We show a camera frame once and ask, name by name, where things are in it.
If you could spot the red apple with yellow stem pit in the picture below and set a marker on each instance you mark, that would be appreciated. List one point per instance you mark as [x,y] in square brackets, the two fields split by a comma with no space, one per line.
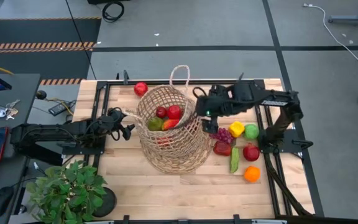
[174,112]

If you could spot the bunch of metal keys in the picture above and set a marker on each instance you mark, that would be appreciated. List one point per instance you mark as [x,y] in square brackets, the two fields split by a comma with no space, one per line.
[11,109]

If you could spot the black plant pot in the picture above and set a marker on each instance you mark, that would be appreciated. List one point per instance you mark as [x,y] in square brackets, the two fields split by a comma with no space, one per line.
[109,203]

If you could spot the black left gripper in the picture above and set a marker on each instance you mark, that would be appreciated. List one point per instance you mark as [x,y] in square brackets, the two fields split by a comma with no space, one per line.
[109,123]

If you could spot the red and yellow mango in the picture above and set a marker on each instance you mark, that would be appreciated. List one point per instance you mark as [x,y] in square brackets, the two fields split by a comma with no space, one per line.
[169,124]

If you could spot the black computer mouse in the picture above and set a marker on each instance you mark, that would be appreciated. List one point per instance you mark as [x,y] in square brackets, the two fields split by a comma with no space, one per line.
[0,200]

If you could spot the black mat with hazard stripes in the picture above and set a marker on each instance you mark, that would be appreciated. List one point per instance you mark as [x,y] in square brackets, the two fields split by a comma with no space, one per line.
[36,31]

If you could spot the orange persimmon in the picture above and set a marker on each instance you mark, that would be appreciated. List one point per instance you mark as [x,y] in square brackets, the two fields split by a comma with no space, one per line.
[252,174]

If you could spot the small red apple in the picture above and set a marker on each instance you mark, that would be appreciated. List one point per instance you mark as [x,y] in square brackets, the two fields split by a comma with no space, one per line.
[163,141]

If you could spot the dark red fruit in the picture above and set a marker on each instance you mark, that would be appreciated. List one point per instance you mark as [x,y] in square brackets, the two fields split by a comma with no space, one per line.
[161,112]

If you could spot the red pomegranate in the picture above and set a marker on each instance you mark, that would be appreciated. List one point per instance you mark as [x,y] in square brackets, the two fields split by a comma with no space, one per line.
[251,152]

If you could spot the purple grape bunch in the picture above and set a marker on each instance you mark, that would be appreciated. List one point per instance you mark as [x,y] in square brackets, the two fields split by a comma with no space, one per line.
[222,135]

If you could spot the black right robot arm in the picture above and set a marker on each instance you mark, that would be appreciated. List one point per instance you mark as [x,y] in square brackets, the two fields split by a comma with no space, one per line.
[278,101]

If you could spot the green apple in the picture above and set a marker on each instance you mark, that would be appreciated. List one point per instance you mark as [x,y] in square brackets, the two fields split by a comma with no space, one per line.
[251,131]

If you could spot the grey metal table leg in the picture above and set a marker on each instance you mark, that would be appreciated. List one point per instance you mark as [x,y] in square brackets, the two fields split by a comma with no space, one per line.
[350,20]

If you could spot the small black ball device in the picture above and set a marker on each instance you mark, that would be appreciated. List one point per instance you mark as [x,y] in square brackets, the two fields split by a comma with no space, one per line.
[41,94]

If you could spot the yellow bell pepper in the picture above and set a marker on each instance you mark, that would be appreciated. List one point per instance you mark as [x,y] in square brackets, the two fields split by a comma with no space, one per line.
[235,129]

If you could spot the black power adapter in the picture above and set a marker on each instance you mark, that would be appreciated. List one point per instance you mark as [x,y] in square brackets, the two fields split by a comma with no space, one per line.
[57,109]

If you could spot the black table clamp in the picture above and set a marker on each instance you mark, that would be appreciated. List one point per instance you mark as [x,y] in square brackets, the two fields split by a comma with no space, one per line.
[125,76]
[125,219]
[236,219]

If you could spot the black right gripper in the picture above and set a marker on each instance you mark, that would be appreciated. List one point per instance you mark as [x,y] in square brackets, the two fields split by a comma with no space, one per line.
[213,104]

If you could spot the green pear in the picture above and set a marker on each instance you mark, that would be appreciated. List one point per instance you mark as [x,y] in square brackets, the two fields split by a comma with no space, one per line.
[155,124]

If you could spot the green leafy plant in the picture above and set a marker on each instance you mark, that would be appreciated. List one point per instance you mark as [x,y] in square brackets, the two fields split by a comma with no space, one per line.
[64,193]

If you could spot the glossy red tomato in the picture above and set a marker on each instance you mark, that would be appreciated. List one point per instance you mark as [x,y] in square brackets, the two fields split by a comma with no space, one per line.
[140,89]

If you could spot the green cucumber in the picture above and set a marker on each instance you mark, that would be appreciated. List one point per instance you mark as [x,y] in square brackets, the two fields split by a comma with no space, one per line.
[234,160]

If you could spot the silver aluminium bar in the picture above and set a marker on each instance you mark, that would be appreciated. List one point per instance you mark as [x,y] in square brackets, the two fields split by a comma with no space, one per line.
[269,221]
[98,222]

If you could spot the black desk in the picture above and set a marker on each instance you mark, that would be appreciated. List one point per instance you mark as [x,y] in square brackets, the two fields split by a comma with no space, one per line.
[20,90]

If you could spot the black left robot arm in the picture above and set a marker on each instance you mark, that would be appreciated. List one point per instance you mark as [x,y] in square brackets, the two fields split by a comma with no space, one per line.
[42,133]

